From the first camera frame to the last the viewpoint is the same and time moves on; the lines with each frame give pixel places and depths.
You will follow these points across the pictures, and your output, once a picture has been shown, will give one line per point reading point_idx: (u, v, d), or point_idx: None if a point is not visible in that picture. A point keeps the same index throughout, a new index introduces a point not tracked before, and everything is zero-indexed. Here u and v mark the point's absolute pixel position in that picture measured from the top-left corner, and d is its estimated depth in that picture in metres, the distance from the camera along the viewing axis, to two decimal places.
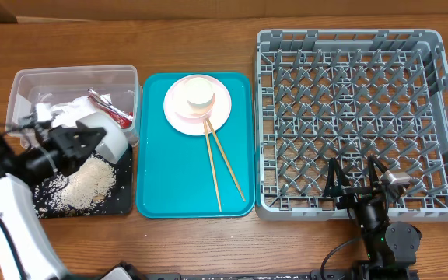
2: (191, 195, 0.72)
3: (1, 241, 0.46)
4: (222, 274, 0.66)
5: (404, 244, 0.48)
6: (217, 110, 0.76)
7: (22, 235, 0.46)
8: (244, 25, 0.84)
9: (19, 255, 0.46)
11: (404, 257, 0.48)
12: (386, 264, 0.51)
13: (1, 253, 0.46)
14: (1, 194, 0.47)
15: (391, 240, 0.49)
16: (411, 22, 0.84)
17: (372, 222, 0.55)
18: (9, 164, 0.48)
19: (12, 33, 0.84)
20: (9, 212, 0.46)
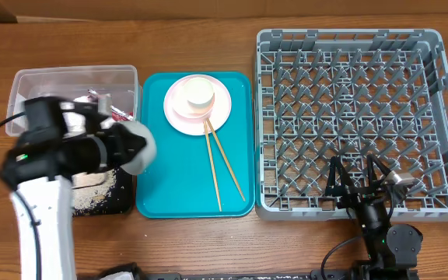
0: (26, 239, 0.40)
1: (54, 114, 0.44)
2: (191, 195, 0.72)
3: (31, 253, 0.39)
4: (222, 274, 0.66)
5: (405, 247, 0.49)
6: (218, 110, 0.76)
7: (53, 253, 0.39)
8: (244, 25, 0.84)
9: (42, 276, 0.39)
11: (404, 260, 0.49)
12: (386, 267, 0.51)
13: (26, 267, 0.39)
14: (47, 196, 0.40)
15: (392, 243, 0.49)
16: (411, 22, 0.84)
17: (372, 222, 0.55)
18: (65, 157, 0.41)
19: (11, 33, 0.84)
20: (47, 222, 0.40)
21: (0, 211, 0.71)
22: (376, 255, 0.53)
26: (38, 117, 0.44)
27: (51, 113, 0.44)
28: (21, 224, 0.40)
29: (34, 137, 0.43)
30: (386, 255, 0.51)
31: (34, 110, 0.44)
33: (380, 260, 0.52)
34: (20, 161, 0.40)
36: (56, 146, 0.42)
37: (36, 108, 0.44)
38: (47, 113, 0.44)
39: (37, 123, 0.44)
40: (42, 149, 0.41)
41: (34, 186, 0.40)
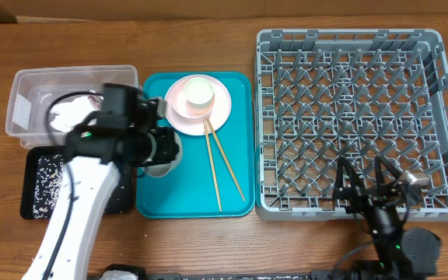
0: (60, 208, 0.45)
1: (127, 104, 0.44)
2: (191, 195, 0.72)
3: (60, 223, 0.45)
4: (222, 274, 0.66)
5: (424, 254, 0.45)
6: (217, 110, 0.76)
7: (77, 231, 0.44)
8: (244, 25, 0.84)
9: (60, 249, 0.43)
11: (423, 268, 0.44)
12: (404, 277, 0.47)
13: (49, 234, 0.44)
14: (93, 176, 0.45)
15: (408, 250, 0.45)
16: (411, 22, 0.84)
17: (383, 227, 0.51)
18: (120, 149, 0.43)
19: (11, 33, 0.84)
20: (82, 202, 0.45)
21: (0, 211, 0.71)
22: (392, 264, 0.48)
26: (113, 103, 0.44)
27: (127, 103, 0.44)
28: (62, 194, 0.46)
29: (103, 119, 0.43)
30: (404, 264, 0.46)
31: (111, 96, 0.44)
33: (397, 270, 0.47)
34: (83, 137, 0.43)
36: (121, 135, 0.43)
37: (116, 95, 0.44)
38: (122, 99, 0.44)
39: (110, 108, 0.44)
40: (106, 132, 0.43)
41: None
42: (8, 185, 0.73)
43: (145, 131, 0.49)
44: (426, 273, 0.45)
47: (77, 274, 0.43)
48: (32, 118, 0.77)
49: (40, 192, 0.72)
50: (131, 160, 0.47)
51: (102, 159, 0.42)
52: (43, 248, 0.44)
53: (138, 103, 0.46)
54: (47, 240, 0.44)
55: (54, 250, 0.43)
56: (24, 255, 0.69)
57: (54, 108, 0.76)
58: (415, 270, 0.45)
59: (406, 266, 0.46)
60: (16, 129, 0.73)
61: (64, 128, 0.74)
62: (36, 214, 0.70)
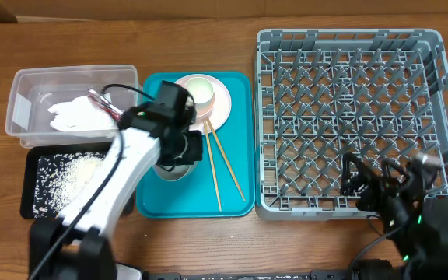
0: (106, 162, 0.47)
1: (179, 101, 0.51)
2: (191, 194, 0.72)
3: (104, 173, 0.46)
4: (222, 274, 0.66)
5: None
6: (217, 110, 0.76)
7: (119, 183, 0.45)
8: (244, 25, 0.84)
9: (101, 193, 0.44)
11: None
12: (433, 259, 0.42)
13: (91, 184, 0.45)
14: (141, 144, 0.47)
15: (435, 221, 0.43)
16: (411, 22, 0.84)
17: (401, 211, 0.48)
18: (166, 134, 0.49)
19: (11, 33, 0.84)
20: (129, 162, 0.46)
21: (0, 211, 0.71)
22: (417, 247, 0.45)
26: (167, 96, 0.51)
27: (178, 97, 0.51)
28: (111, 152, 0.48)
29: (156, 108, 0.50)
30: (430, 242, 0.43)
31: (167, 91, 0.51)
33: (422, 250, 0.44)
34: (138, 115, 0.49)
36: (169, 121, 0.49)
37: (170, 92, 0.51)
38: (174, 96, 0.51)
39: (163, 99, 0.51)
40: (159, 116, 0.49)
41: (138, 135, 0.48)
42: (8, 185, 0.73)
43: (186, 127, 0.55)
44: None
47: (109, 223, 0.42)
48: (32, 118, 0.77)
49: (40, 192, 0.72)
50: (170, 149, 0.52)
51: (150, 136, 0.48)
52: (86, 190, 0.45)
53: (186, 103, 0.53)
54: (90, 186, 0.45)
55: (96, 192, 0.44)
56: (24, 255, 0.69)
57: (54, 108, 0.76)
58: (446, 246, 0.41)
59: (435, 243, 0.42)
60: (16, 128, 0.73)
61: (64, 128, 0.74)
62: (36, 214, 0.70)
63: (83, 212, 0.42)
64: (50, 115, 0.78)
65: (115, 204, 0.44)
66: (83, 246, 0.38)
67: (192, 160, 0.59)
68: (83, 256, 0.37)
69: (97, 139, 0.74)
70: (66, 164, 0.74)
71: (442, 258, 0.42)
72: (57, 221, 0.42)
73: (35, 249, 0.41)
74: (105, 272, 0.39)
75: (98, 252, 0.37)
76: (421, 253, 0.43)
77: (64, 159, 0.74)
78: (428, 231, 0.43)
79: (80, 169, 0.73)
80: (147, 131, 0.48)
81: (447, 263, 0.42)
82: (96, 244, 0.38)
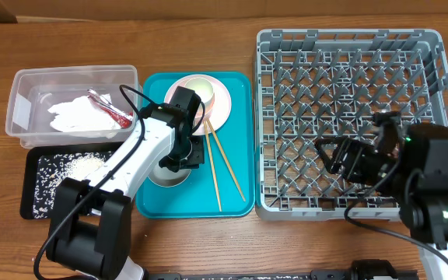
0: (129, 141, 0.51)
1: (191, 103, 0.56)
2: (192, 194, 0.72)
3: (127, 147, 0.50)
4: (222, 274, 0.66)
5: (440, 136, 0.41)
6: (217, 110, 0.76)
7: (140, 159, 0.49)
8: (244, 25, 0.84)
9: (124, 163, 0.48)
11: (441, 150, 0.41)
12: (429, 169, 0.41)
13: (114, 155, 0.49)
14: (160, 129, 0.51)
15: (418, 134, 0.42)
16: (411, 22, 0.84)
17: (379, 165, 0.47)
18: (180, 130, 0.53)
19: (11, 33, 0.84)
20: (149, 144, 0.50)
21: (0, 211, 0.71)
22: (410, 166, 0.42)
26: (183, 99, 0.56)
27: (193, 100, 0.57)
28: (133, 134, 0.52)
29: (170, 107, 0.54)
30: (418, 154, 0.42)
31: (182, 93, 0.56)
33: (415, 166, 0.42)
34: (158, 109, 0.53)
36: (185, 117, 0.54)
37: (186, 94, 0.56)
38: (188, 97, 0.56)
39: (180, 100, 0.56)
40: (176, 111, 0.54)
41: (155, 127, 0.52)
42: (8, 185, 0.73)
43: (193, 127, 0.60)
44: (447, 155, 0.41)
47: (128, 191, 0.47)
48: (32, 118, 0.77)
49: (40, 192, 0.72)
50: (182, 145, 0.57)
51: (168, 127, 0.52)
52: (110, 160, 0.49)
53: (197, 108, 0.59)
54: (113, 157, 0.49)
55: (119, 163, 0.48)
56: (24, 255, 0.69)
57: (54, 108, 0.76)
58: (435, 154, 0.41)
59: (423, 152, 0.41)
60: (16, 128, 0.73)
61: (64, 128, 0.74)
62: (36, 214, 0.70)
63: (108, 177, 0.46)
64: (50, 115, 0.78)
65: (135, 176, 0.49)
66: (106, 205, 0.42)
67: (197, 161, 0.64)
68: (106, 215, 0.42)
69: (97, 139, 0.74)
70: (66, 164, 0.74)
71: (435, 167, 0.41)
72: (82, 182, 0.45)
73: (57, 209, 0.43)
74: (122, 234, 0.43)
75: (120, 211, 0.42)
76: (415, 169, 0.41)
77: (64, 159, 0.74)
78: (413, 145, 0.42)
79: (79, 169, 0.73)
80: (166, 122, 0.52)
81: (442, 174, 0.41)
82: (120, 206, 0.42)
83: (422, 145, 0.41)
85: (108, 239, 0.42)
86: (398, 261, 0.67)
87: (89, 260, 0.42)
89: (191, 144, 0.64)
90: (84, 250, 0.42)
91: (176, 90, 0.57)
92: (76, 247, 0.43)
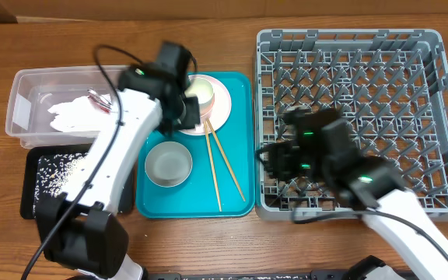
0: (106, 130, 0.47)
1: (179, 59, 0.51)
2: (192, 194, 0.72)
3: (105, 143, 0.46)
4: (222, 274, 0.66)
5: (330, 120, 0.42)
6: (217, 110, 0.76)
7: (120, 153, 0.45)
8: (244, 26, 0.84)
9: (102, 166, 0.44)
11: (338, 132, 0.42)
12: (337, 152, 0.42)
13: (92, 154, 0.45)
14: (140, 108, 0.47)
15: (314, 124, 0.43)
16: (411, 22, 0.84)
17: (301, 154, 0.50)
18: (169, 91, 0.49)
19: (12, 33, 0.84)
20: (129, 127, 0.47)
21: (0, 211, 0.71)
22: (321, 155, 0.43)
26: (167, 57, 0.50)
27: (180, 57, 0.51)
28: (112, 119, 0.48)
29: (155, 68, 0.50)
30: (320, 141, 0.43)
31: (168, 50, 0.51)
33: (324, 154, 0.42)
34: (137, 73, 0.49)
36: (169, 79, 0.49)
37: (171, 51, 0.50)
38: (173, 55, 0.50)
39: (165, 59, 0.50)
40: (157, 75, 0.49)
41: (136, 96, 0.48)
42: (9, 185, 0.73)
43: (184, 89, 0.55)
44: (344, 135, 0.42)
47: (113, 197, 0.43)
48: (32, 118, 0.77)
49: (40, 192, 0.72)
50: (176, 106, 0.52)
51: (149, 95, 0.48)
52: (89, 162, 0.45)
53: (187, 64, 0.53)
54: (92, 156, 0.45)
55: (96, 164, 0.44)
56: (24, 255, 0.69)
57: (54, 108, 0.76)
58: (334, 140, 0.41)
59: (323, 141, 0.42)
60: (16, 129, 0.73)
61: (64, 128, 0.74)
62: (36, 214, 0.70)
63: (85, 188, 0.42)
64: (50, 115, 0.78)
65: (117, 177, 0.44)
66: (88, 224, 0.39)
67: (193, 124, 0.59)
68: (90, 234, 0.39)
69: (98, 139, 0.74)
70: (66, 164, 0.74)
71: (341, 147, 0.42)
72: (59, 196, 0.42)
73: (40, 225, 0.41)
74: (113, 243, 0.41)
75: (103, 229, 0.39)
76: (327, 158, 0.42)
77: (64, 159, 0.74)
78: (312, 133, 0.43)
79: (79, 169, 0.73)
80: (149, 89, 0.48)
81: (348, 152, 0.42)
82: (101, 224, 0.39)
83: (318, 134, 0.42)
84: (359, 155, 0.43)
85: (99, 251, 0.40)
86: (397, 261, 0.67)
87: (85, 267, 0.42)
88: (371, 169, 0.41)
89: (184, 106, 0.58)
90: (78, 260, 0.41)
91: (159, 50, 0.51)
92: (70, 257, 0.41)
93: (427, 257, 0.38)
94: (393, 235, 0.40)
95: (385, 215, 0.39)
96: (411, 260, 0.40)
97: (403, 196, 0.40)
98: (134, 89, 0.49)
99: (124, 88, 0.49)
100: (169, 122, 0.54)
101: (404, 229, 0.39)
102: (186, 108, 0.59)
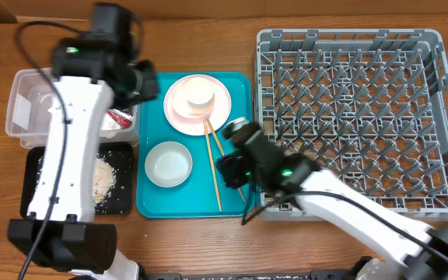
0: (54, 134, 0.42)
1: (117, 24, 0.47)
2: (191, 194, 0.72)
3: (57, 147, 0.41)
4: (222, 274, 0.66)
5: (249, 132, 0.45)
6: (217, 110, 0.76)
7: (77, 153, 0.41)
8: (244, 25, 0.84)
9: (62, 174, 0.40)
11: (257, 141, 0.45)
12: (263, 160, 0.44)
13: (48, 162, 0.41)
14: (85, 98, 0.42)
15: (236, 137, 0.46)
16: (411, 22, 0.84)
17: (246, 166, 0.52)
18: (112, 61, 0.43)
19: (11, 33, 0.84)
20: (77, 123, 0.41)
21: (0, 211, 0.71)
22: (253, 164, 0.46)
26: (106, 26, 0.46)
27: (117, 22, 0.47)
28: (54, 118, 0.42)
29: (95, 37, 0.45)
30: (246, 152, 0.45)
31: (103, 17, 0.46)
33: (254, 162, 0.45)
34: (69, 52, 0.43)
36: (110, 49, 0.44)
37: (108, 17, 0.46)
38: (110, 22, 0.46)
39: (103, 28, 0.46)
40: (93, 50, 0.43)
41: (76, 79, 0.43)
42: (9, 185, 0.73)
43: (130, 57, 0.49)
44: (261, 141, 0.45)
47: (85, 205, 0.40)
48: (32, 118, 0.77)
49: None
50: (125, 75, 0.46)
51: (90, 77, 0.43)
52: (46, 174, 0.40)
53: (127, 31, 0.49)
54: (48, 165, 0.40)
55: (57, 173, 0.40)
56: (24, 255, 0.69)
57: None
58: (255, 148, 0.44)
59: (248, 152, 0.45)
60: (16, 129, 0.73)
61: None
62: None
63: (52, 204, 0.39)
64: (50, 115, 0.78)
65: (83, 180, 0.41)
66: (65, 239, 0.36)
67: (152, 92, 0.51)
68: (71, 246, 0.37)
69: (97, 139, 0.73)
70: None
71: (265, 153, 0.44)
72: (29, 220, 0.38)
73: (17, 246, 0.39)
74: (98, 243, 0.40)
75: (82, 240, 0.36)
76: (257, 165, 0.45)
77: None
78: (237, 143, 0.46)
79: None
80: (89, 62, 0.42)
81: (271, 155, 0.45)
82: (80, 236, 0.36)
83: (243, 144, 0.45)
84: (284, 155, 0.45)
85: (87, 257, 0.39)
86: None
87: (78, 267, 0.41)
88: (295, 166, 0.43)
89: (137, 74, 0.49)
90: (71, 264, 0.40)
91: (93, 17, 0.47)
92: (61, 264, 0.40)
93: (349, 215, 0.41)
94: (318, 207, 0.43)
95: (308, 194, 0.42)
96: (341, 223, 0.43)
97: (320, 173, 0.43)
98: (72, 72, 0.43)
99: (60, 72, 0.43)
100: (127, 99, 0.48)
101: (325, 199, 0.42)
102: (141, 75, 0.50)
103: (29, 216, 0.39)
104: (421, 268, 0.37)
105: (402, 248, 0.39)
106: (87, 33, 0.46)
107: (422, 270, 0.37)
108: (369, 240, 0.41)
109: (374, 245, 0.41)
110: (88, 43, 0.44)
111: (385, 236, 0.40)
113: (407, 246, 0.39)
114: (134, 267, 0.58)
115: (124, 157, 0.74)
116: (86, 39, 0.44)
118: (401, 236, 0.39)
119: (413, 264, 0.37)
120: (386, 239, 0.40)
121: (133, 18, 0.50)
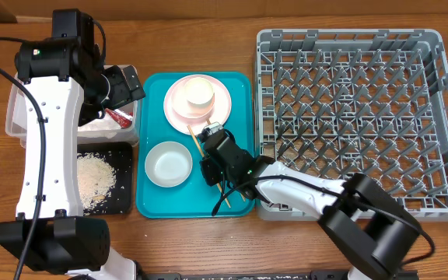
0: (31, 134, 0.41)
1: (78, 25, 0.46)
2: (191, 194, 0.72)
3: (37, 146, 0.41)
4: (222, 274, 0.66)
5: (218, 139, 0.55)
6: (217, 109, 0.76)
7: (57, 150, 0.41)
8: (244, 25, 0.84)
9: (46, 171, 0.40)
11: (226, 147, 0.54)
12: (232, 162, 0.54)
13: (29, 162, 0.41)
14: (58, 95, 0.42)
15: (208, 143, 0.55)
16: (411, 22, 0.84)
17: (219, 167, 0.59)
18: (76, 59, 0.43)
19: (12, 33, 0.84)
20: (54, 120, 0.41)
21: (1, 211, 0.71)
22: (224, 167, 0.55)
26: (68, 24, 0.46)
27: (78, 23, 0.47)
28: (28, 120, 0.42)
29: (57, 40, 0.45)
30: (218, 156, 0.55)
31: (65, 20, 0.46)
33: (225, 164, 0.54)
34: (34, 55, 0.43)
36: (74, 47, 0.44)
37: (70, 19, 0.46)
38: (70, 24, 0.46)
39: (64, 30, 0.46)
40: (57, 49, 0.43)
41: (44, 81, 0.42)
42: (9, 185, 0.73)
43: (95, 57, 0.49)
44: (232, 146, 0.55)
47: (71, 200, 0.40)
48: None
49: None
50: (89, 74, 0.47)
51: (58, 75, 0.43)
52: (30, 175, 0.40)
53: (90, 33, 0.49)
54: (30, 165, 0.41)
55: (40, 171, 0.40)
56: None
57: None
58: (225, 152, 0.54)
59: (218, 156, 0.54)
60: (18, 129, 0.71)
61: None
62: None
63: (40, 202, 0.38)
64: None
65: (67, 176, 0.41)
66: (57, 236, 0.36)
67: (121, 96, 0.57)
68: (64, 241, 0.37)
69: (97, 140, 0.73)
70: None
71: (234, 156, 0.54)
72: (15, 223, 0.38)
73: (10, 250, 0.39)
74: (91, 239, 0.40)
75: (74, 234, 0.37)
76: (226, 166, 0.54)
77: None
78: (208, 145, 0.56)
79: (79, 169, 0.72)
80: (55, 62, 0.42)
81: (239, 157, 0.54)
82: (70, 230, 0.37)
83: (212, 147, 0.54)
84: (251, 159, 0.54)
85: (81, 251, 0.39)
86: None
87: (75, 263, 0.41)
88: (259, 167, 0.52)
89: (108, 79, 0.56)
90: (66, 263, 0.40)
91: (54, 19, 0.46)
92: (57, 260, 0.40)
93: (288, 188, 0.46)
94: (270, 189, 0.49)
95: (260, 179, 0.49)
96: (289, 201, 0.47)
97: (271, 166, 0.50)
98: (40, 75, 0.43)
99: (29, 76, 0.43)
100: (99, 102, 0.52)
101: (272, 180, 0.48)
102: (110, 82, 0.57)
103: (18, 216, 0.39)
104: (340, 214, 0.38)
105: (323, 202, 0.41)
106: (50, 39, 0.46)
107: (341, 217, 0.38)
108: (307, 208, 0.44)
109: (307, 209, 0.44)
110: (51, 43, 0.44)
111: (310, 196, 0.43)
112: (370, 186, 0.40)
113: (327, 199, 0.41)
114: (132, 265, 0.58)
115: (124, 157, 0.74)
116: (50, 41, 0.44)
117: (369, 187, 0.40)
118: (322, 194, 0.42)
119: (331, 211, 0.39)
120: (309, 197, 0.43)
121: (92, 19, 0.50)
